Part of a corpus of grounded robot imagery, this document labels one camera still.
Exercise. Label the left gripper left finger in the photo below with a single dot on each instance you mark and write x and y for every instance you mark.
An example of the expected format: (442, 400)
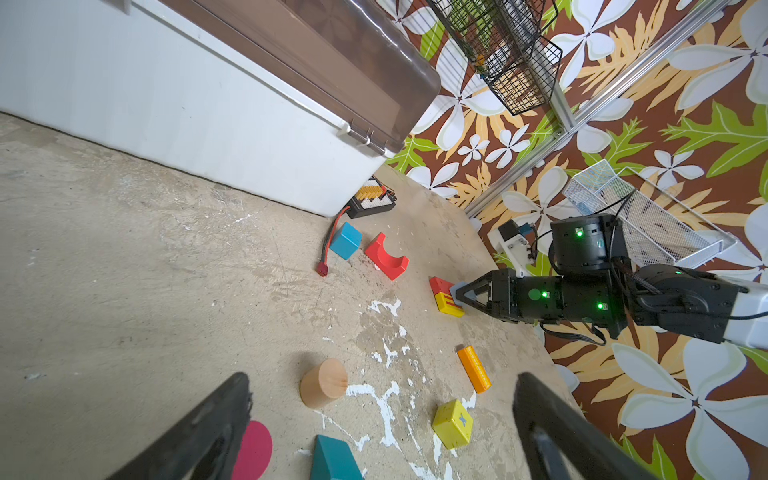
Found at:
(204, 444)

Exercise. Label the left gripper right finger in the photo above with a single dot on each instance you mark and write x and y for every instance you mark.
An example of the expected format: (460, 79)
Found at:
(554, 437)

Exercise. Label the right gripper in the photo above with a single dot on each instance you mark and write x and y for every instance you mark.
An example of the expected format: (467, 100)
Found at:
(586, 253)

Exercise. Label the yellow striped block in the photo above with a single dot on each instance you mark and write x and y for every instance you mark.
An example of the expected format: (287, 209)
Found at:
(446, 305)

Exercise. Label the red rectangular block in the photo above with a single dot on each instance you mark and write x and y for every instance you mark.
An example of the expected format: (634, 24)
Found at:
(439, 285)

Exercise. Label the orange cylinder block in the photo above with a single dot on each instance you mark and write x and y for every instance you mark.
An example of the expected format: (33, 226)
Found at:
(474, 369)

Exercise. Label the small teal cube block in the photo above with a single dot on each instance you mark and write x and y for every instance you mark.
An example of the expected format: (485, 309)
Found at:
(346, 241)

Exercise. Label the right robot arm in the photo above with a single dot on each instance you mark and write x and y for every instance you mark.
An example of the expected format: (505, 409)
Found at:
(692, 303)

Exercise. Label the pink half-round block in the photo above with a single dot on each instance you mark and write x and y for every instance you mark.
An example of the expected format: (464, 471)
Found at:
(255, 453)

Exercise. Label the yellow green cube block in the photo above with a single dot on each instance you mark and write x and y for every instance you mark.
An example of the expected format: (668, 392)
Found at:
(453, 424)

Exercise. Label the red arch block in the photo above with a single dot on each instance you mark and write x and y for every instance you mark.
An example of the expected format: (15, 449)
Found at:
(393, 267)

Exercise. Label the teal triangular block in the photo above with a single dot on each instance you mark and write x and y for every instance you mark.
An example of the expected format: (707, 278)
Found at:
(333, 460)

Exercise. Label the natural wood cylinder block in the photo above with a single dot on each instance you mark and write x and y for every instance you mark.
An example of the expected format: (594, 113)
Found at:
(324, 384)

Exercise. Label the black charging board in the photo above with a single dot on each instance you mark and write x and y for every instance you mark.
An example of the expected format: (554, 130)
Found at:
(372, 198)

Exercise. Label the white mesh basket right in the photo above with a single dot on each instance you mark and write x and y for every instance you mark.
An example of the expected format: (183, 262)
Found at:
(658, 228)

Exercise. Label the brown lid white toolbox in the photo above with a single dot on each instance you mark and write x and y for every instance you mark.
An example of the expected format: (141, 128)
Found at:
(299, 102)

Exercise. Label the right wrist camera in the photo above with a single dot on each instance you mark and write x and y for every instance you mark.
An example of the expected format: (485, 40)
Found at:
(512, 247)

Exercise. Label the black wire wall basket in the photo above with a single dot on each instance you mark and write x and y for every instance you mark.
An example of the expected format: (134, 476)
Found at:
(504, 42)

